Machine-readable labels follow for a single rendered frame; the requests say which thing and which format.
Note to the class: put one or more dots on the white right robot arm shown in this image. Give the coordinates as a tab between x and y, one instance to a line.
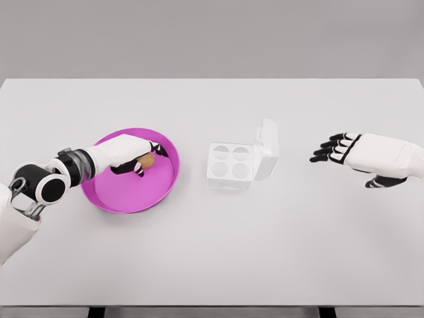
420	160

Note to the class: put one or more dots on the brown egg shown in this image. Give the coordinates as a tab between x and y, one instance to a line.
148	160

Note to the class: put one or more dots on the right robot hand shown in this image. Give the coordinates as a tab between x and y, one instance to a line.
377	154

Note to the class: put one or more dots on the pink round plate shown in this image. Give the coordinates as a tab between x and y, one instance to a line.
132	195

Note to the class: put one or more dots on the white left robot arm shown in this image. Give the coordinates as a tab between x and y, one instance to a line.
53	187

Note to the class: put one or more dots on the white egg box with lid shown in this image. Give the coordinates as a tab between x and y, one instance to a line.
228	165

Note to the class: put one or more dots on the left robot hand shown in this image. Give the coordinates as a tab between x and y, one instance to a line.
124	149

